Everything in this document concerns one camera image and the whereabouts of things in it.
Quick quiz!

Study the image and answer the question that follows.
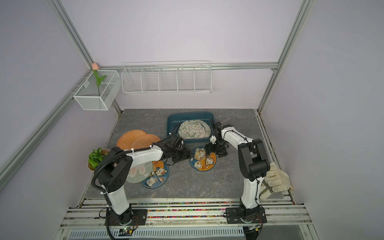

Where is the small potted green plant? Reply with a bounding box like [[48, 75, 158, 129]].
[[88, 148, 110, 171]]

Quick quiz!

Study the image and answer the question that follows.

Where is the artificial pink tulip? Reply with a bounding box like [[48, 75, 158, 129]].
[[92, 63, 107, 97]]

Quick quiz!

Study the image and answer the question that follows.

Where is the pink white bunny coaster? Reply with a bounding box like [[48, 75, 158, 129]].
[[199, 120, 211, 138]]

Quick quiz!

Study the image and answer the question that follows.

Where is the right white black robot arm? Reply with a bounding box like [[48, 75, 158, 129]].
[[206, 122, 270, 225]]

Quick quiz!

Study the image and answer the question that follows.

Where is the orange cork coaster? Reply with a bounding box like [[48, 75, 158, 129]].
[[132, 134, 161, 150], [117, 130, 147, 150]]

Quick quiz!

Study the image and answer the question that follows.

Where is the teal plastic storage box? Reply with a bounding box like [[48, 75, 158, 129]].
[[167, 112, 214, 143]]

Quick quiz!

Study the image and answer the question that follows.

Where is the white mesh wall basket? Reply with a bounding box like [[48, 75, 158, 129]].
[[74, 70, 122, 111]]

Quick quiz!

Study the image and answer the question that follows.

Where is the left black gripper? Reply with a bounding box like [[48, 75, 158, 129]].
[[171, 147, 195, 163]]

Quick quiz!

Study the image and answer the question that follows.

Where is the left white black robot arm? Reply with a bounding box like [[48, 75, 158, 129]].
[[92, 134, 191, 226]]

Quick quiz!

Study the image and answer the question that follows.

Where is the back orange cork coaster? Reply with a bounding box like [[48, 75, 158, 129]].
[[117, 130, 147, 150]]

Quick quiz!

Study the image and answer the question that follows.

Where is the white green floral coaster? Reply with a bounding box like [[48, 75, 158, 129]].
[[178, 120, 205, 140]]

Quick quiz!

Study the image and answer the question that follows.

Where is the white wire wall rack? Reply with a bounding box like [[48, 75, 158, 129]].
[[122, 61, 213, 94]]

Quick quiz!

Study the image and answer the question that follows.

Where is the blue orange cats coaster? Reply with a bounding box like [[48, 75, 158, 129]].
[[189, 146, 217, 172]]

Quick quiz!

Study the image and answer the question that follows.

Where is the white green work glove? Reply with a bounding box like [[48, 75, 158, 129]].
[[260, 162, 294, 200]]

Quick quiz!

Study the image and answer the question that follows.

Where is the blue orange animals coaster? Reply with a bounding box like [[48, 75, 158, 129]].
[[141, 161, 170, 189]]

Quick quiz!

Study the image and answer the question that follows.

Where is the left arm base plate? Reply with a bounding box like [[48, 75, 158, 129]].
[[105, 208, 148, 227]]

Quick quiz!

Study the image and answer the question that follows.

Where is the pale green bunny coaster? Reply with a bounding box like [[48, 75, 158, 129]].
[[126, 162, 153, 184]]

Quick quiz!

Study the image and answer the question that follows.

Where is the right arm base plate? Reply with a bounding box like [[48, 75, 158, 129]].
[[223, 206, 267, 224]]

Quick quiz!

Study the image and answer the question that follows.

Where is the front orange cork coaster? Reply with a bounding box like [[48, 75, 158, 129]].
[[132, 134, 161, 150]]

